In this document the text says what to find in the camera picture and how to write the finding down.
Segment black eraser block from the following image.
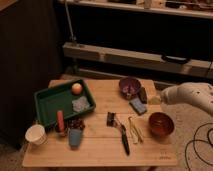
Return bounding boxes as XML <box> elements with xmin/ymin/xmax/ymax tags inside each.
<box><xmin>139</xmin><ymin>87</ymin><xmax>147</xmax><ymax>104</ymax></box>

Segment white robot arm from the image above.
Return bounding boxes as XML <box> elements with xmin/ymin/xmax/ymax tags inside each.
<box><xmin>148</xmin><ymin>82</ymin><xmax>213</xmax><ymax>117</ymax></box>

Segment red bowl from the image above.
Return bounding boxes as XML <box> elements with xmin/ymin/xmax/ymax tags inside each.
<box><xmin>148</xmin><ymin>112</ymin><xmax>174</xmax><ymax>137</ymax></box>

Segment purple bowl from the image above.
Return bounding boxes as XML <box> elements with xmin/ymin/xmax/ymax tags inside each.
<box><xmin>119</xmin><ymin>77</ymin><xmax>141</xmax><ymax>99</ymax></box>

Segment blue sponge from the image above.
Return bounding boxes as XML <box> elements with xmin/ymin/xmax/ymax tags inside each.
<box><xmin>129</xmin><ymin>98</ymin><xmax>147</xmax><ymax>115</ymax></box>

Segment yellow tongs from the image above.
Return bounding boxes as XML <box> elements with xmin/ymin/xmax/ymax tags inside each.
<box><xmin>128</xmin><ymin>117</ymin><xmax>143</xmax><ymax>144</ymax></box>

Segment black binder clip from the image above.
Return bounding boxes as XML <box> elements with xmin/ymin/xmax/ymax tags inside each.
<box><xmin>107</xmin><ymin>112</ymin><xmax>115</xmax><ymax>127</ymax></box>

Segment grey metal shelf beam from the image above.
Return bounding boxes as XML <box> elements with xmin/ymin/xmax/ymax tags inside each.
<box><xmin>63</xmin><ymin>42</ymin><xmax>213</xmax><ymax>79</ymax></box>

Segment clear crumpled plastic bag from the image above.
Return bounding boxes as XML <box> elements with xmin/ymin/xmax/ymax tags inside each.
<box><xmin>72</xmin><ymin>96</ymin><xmax>90</xmax><ymax>112</ymax></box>

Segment orange ball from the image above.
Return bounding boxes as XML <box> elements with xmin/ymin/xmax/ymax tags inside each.
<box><xmin>71</xmin><ymin>83</ymin><xmax>83</xmax><ymax>95</ymax></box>

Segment dark red grapes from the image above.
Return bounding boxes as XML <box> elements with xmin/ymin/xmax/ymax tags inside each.
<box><xmin>68</xmin><ymin>119</ymin><xmax>85</xmax><ymax>131</ymax></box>

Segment blue plastic cup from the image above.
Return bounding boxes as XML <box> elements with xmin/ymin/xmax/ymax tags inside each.
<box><xmin>68</xmin><ymin>129</ymin><xmax>82</xmax><ymax>147</ymax></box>

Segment green plastic tray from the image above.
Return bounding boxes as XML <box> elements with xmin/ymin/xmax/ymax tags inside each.
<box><xmin>34</xmin><ymin>79</ymin><xmax>96</xmax><ymax>128</ymax></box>

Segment white paper cup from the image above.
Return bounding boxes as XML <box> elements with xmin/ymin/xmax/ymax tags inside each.
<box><xmin>25</xmin><ymin>124</ymin><xmax>47</xmax><ymax>145</ymax></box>

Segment black handled knife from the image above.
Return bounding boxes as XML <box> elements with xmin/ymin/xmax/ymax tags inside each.
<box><xmin>116</xmin><ymin>119</ymin><xmax>130</xmax><ymax>156</ymax></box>

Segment black handle on shelf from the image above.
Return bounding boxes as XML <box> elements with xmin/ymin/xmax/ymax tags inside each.
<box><xmin>161</xmin><ymin>55</ymin><xmax>191</xmax><ymax>64</ymax></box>

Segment black floor cable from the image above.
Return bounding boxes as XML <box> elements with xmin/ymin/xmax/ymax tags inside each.
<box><xmin>184</xmin><ymin>121</ymin><xmax>213</xmax><ymax>171</ymax></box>

